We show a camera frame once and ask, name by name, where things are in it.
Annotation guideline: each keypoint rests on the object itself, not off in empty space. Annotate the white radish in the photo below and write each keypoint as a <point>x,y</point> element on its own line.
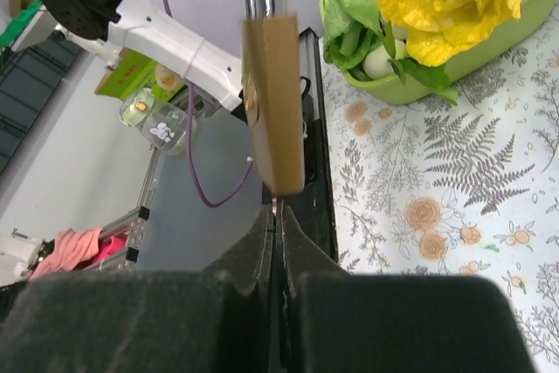
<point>377,64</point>

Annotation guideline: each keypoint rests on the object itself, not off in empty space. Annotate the green lettuce leaf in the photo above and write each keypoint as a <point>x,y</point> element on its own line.
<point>353,28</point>

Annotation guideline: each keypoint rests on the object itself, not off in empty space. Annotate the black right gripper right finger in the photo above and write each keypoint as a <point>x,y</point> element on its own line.
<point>334,321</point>

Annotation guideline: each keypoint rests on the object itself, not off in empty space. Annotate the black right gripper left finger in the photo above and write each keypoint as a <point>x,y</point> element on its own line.
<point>213,320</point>

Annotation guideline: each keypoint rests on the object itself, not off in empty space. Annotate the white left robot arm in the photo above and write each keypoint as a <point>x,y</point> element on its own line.
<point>140,26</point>

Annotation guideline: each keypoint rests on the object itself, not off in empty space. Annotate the pink cloth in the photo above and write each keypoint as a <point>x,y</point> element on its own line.
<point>73,251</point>

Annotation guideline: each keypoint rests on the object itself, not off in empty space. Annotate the aluminium frame rail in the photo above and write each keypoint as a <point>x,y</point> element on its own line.
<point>134,223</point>

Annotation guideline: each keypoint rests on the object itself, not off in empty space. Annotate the green cardboard box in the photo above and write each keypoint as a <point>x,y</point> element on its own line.
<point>136,72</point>

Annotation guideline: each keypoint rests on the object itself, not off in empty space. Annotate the clear bunny bottle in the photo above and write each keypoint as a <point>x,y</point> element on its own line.
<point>163,124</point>

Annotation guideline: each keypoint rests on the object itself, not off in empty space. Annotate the green tray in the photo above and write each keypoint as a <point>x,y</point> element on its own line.
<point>391,91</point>

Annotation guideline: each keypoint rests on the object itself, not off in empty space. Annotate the large brass padlock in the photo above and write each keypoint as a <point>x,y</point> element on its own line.
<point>271,83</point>

